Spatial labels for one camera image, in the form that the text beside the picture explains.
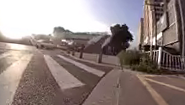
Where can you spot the dark bollard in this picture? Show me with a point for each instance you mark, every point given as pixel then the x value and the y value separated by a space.
pixel 100 57
pixel 81 52

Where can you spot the concrete footbridge with stairs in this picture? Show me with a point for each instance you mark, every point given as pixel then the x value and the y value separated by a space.
pixel 82 38

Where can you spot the dark green tree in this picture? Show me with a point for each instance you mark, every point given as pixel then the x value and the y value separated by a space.
pixel 120 38

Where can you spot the white zebra crossing stripes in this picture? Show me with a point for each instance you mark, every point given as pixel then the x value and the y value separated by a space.
pixel 62 76

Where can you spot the car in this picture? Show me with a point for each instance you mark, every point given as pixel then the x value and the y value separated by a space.
pixel 46 45

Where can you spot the pale kerb strip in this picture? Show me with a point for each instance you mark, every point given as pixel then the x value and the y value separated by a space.
pixel 100 99

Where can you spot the green bushes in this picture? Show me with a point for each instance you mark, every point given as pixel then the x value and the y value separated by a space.
pixel 139 63

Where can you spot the paved footpath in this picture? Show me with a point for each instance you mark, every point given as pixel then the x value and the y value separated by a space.
pixel 135 100

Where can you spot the grey asphalt road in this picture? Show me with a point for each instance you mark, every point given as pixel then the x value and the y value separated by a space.
pixel 39 89

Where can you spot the white fence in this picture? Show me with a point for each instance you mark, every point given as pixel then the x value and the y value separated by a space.
pixel 173 61

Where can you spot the tall building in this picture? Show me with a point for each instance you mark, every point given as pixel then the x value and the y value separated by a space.
pixel 180 25

